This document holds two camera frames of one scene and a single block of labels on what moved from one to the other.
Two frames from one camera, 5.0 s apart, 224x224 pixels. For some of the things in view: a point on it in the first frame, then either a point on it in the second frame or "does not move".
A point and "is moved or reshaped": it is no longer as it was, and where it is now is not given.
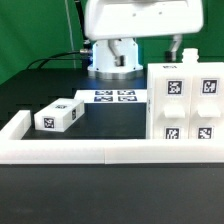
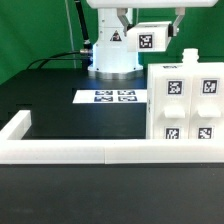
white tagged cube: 172,106 does not move
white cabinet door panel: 206,107 does not move
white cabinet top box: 59,115 is moved or reshaped
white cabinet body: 185,100 does not move
